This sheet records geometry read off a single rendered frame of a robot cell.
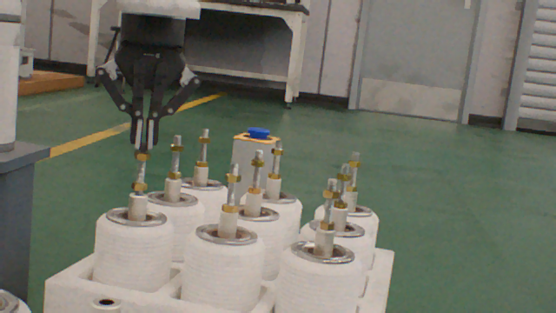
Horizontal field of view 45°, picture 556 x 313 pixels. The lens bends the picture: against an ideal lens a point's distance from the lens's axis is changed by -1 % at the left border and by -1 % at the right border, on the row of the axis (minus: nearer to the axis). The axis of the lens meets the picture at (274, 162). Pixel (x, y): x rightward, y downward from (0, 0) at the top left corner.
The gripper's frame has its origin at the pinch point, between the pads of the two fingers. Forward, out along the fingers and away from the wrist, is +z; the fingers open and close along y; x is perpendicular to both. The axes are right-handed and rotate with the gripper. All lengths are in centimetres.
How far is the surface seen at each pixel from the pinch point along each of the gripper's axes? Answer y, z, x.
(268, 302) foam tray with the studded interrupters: -15.6, 17.9, 9.0
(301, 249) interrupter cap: -18.1, 10.4, 11.1
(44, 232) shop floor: 15, 36, -72
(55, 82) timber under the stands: 33, 32, -375
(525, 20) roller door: -319, -48, -402
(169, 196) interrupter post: -4.8, 10.0, -9.2
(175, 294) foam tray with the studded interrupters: -4.9, 18.6, 5.2
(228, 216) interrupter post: -10.1, 8.1, 6.8
